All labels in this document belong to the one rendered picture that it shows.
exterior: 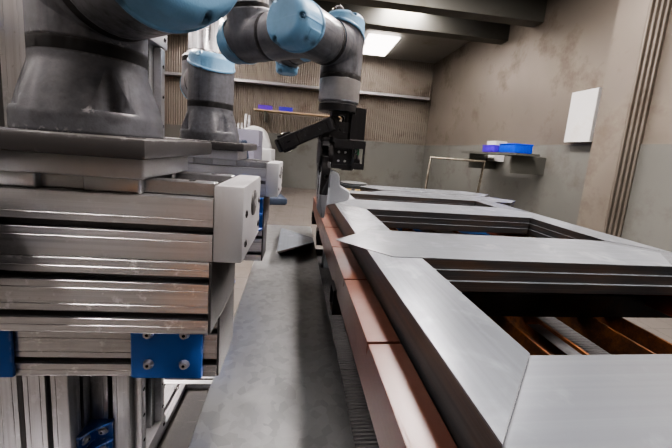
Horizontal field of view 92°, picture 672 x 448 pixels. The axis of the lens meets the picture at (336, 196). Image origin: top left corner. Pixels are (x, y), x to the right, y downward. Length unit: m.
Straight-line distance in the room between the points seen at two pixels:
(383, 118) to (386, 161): 1.06
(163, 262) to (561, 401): 0.39
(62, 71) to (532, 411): 0.52
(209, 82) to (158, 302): 0.61
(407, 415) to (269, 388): 0.29
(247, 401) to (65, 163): 0.38
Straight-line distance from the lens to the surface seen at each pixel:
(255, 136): 5.79
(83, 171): 0.43
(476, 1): 5.16
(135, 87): 0.46
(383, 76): 8.43
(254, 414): 0.54
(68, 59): 0.46
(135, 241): 0.42
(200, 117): 0.91
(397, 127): 8.37
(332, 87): 0.59
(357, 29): 0.62
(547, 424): 0.31
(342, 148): 0.58
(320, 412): 0.54
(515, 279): 0.68
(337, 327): 0.98
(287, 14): 0.52
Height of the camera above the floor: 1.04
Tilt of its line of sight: 8 degrees down
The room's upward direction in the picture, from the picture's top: 5 degrees clockwise
